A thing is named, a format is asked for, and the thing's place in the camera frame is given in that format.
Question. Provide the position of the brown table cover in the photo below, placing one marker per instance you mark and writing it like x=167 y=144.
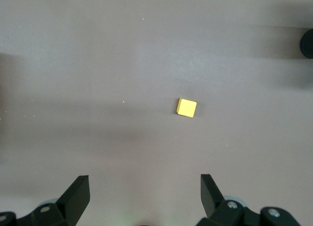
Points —
x=122 y=64

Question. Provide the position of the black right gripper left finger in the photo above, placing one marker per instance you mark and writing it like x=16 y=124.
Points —
x=73 y=201

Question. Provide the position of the black round object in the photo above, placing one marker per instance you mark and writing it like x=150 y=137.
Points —
x=307 y=43

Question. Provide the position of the yellow block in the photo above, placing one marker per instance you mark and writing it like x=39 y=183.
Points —
x=187 y=108

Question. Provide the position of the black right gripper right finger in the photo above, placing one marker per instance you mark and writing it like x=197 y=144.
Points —
x=212 y=206

